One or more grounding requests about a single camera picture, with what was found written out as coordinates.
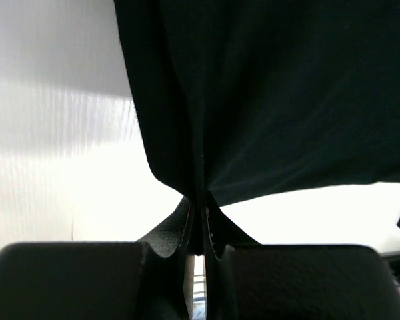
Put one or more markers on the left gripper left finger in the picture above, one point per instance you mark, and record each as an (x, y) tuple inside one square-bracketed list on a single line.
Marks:
[(99, 280)]

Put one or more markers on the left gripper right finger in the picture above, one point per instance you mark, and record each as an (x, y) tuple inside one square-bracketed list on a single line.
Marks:
[(248, 280)]

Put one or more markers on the black t shirt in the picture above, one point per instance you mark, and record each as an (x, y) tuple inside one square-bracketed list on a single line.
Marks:
[(249, 98)]

